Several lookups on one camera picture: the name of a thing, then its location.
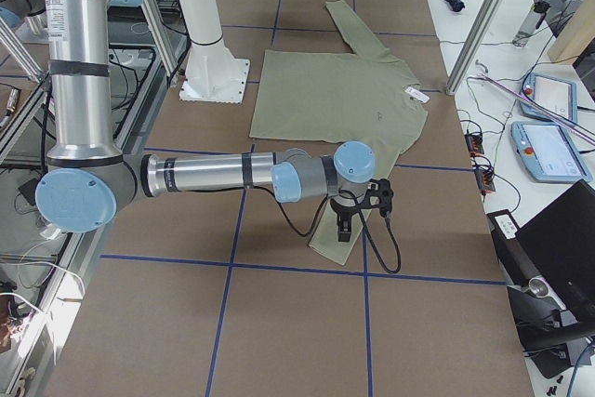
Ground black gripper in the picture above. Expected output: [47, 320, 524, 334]
[330, 195, 361, 242]

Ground olive green long-sleeve shirt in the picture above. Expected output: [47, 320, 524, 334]
[248, 0, 429, 266]

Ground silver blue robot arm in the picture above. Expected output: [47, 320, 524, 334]
[35, 0, 380, 242]

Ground white Miniso hang tag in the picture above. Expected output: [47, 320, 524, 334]
[405, 86, 430, 103]

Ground orange black electronics board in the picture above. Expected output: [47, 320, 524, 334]
[464, 133, 484, 157]

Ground black laptop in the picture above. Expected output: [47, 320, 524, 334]
[487, 180, 594, 378]

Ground lower blue teach pendant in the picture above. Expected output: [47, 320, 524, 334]
[510, 122, 592, 184]

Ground blue teach pendant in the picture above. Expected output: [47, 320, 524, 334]
[521, 73, 577, 123]
[510, 122, 592, 184]

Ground upper blue teach pendant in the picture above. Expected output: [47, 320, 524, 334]
[521, 73, 577, 123]

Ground clear water bottle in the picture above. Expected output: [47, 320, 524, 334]
[512, 0, 550, 47]

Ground white power strip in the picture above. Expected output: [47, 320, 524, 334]
[39, 222, 64, 240]

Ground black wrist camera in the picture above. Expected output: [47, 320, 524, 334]
[366, 179, 394, 219]

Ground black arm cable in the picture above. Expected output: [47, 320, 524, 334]
[250, 182, 402, 274]

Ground white pedestal column base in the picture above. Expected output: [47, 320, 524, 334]
[179, 0, 250, 104]

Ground aluminium frame post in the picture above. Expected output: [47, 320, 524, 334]
[445, 0, 503, 96]

